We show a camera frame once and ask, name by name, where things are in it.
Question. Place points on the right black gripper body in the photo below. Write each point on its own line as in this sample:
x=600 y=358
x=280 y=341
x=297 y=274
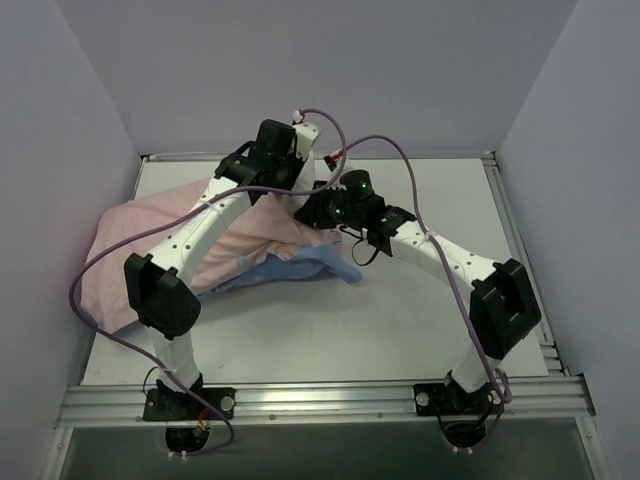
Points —
x=310 y=211

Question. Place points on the white pillow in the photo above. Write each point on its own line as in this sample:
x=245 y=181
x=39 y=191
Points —
x=304 y=182

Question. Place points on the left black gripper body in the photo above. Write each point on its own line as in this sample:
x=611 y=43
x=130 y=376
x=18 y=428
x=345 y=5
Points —
x=263 y=195

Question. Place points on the front aluminium rail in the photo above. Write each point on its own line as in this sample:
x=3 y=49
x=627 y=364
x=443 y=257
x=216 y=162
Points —
x=322 y=403

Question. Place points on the aluminium rail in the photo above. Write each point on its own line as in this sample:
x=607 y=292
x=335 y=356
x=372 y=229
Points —
x=543 y=330
x=200 y=157
x=322 y=403

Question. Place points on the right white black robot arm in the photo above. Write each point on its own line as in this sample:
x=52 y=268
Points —
x=498 y=303

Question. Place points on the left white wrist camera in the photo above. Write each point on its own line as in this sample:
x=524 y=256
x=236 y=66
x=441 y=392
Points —
x=307 y=135

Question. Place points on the back aluminium rail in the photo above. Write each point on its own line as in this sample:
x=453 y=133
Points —
x=200 y=157

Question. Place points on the right side aluminium rail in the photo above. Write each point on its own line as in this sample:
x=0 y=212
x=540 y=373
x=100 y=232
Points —
x=543 y=330

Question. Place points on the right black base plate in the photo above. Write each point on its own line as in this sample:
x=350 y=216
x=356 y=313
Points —
x=437 y=398

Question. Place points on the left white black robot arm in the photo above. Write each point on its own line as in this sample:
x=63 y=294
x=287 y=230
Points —
x=159 y=283

